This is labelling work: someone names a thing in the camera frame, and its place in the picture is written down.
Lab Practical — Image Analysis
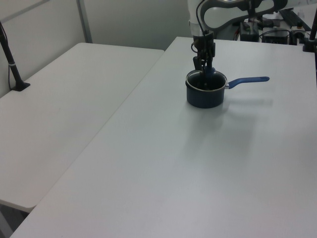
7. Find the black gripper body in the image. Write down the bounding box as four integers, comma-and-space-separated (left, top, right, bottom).
192, 33, 215, 59

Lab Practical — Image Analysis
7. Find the glass lid with blue knob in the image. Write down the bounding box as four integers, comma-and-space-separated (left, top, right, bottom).
185, 66, 228, 92

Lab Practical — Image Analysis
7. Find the black electronics box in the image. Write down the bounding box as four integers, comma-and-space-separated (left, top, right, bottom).
239, 21, 260, 42

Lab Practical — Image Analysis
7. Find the black box device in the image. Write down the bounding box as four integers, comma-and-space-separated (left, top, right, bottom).
262, 29, 291, 45

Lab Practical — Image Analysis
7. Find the black keyboard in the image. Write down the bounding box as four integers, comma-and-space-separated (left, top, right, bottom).
279, 9, 312, 32

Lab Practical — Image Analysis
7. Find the small white desk device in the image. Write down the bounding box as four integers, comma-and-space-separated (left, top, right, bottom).
291, 26, 307, 46

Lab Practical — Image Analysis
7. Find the white side table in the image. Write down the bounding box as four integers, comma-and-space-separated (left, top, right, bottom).
0, 42, 165, 238

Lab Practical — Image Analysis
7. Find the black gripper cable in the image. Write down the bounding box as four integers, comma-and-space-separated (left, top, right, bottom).
196, 0, 210, 37

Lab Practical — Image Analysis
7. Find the dark blue saucepan, blue handle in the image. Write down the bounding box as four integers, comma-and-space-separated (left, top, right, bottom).
185, 69, 270, 109

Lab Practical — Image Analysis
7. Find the black clamped camera stand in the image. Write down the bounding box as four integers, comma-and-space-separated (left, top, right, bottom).
302, 14, 317, 53

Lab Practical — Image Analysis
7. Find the grey partition frame post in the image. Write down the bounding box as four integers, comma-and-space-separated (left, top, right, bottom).
76, 0, 94, 44

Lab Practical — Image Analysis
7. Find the black camera stand with base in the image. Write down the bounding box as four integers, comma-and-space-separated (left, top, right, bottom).
0, 21, 31, 92

